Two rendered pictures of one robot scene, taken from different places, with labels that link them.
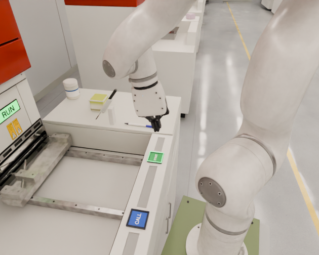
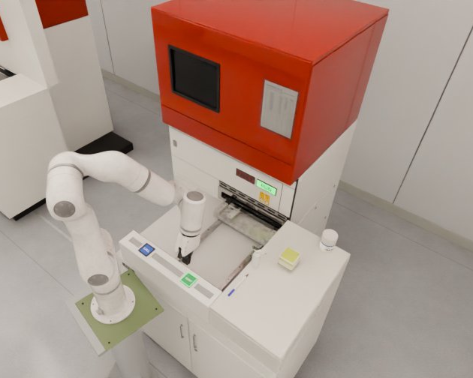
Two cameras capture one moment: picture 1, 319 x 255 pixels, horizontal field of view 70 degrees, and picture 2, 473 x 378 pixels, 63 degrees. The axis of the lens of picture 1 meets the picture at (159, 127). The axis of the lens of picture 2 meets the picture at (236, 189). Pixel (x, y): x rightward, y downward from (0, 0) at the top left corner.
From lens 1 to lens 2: 1.64 m
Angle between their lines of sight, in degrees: 81
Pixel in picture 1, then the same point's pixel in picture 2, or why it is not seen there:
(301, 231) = not seen: outside the picture
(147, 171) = (179, 268)
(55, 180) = (233, 235)
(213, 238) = not seen: hidden behind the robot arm
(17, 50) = (283, 169)
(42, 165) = (243, 224)
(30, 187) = (223, 217)
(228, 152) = not seen: hidden behind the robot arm
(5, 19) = (285, 150)
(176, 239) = (136, 286)
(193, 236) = (129, 294)
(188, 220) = (143, 299)
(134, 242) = (136, 244)
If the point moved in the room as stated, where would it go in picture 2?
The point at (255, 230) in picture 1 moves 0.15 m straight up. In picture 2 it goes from (103, 340) to (95, 322)
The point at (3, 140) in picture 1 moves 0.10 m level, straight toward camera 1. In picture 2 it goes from (254, 193) to (235, 196)
